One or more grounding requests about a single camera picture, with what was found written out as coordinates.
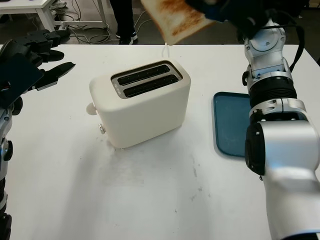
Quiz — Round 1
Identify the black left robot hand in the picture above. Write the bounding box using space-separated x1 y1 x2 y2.
0 29 76 92

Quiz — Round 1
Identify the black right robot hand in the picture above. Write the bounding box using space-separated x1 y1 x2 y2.
184 0 272 26

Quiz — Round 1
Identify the toasted bread slice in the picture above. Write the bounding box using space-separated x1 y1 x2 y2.
140 0 217 46

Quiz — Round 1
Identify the cream toaster lever knob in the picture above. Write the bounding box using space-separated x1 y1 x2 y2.
86 102 98 116

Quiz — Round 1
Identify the person in dark trousers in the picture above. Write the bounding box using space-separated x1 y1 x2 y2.
109 0 139 45

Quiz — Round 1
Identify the cream two-slot toaster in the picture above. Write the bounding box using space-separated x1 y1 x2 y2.
89 59 192 150

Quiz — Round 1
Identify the white desk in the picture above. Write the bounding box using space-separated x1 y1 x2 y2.
0 0 110 32

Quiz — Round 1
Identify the teal plastic tray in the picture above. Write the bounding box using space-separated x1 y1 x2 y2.
212 91 253 158

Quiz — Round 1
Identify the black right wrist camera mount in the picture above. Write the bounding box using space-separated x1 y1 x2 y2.
234 11 271 41

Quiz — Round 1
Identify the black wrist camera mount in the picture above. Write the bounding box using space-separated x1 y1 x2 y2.
234 11 271 41
0 53 46 107

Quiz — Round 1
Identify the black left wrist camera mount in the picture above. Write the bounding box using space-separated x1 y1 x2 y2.
0 53 46 107

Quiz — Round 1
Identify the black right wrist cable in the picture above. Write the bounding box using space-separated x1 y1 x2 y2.
259 22 306 73

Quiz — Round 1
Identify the white toaster power cord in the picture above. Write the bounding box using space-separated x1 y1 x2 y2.
161 42 172 62

